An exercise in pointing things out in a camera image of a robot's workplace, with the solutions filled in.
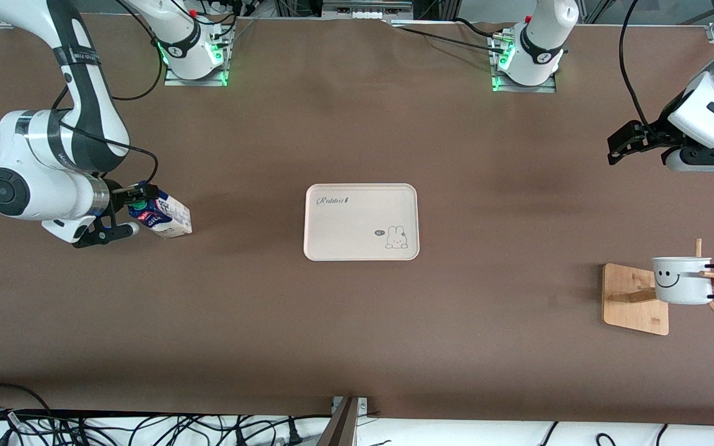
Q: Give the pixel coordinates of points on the wooden cup stand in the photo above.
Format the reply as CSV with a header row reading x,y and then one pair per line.
x,y
633,310

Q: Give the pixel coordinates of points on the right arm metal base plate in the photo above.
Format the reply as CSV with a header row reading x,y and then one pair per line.
x,y
174,80

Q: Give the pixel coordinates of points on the white smiley face cup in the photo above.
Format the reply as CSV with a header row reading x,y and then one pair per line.
x,y
682,288

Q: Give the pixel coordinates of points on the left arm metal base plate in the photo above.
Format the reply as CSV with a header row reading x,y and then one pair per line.
x,y
521,88

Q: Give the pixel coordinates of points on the blue white milk carton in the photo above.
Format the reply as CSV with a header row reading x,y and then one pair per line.
x,y
171,220

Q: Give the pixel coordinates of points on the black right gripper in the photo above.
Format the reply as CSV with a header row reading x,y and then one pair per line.
x,y
118,191

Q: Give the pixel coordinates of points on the beige rabbit print tray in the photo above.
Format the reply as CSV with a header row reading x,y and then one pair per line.
x,y
357,223

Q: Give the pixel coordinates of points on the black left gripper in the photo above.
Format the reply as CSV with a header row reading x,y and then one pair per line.
x,y
652,134

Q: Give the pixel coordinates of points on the small metal bracket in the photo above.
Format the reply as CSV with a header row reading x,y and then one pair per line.
x,y
362,406

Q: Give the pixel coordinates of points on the silver aluminium rail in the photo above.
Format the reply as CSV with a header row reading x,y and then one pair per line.
x,y
366,7

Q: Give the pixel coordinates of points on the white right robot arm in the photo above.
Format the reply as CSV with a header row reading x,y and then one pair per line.
x,y
28,142

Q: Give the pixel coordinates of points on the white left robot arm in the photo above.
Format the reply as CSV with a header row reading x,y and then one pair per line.
x,y
540,43

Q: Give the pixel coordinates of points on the grey metal beam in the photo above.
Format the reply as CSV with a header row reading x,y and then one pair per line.
x,y
341,430

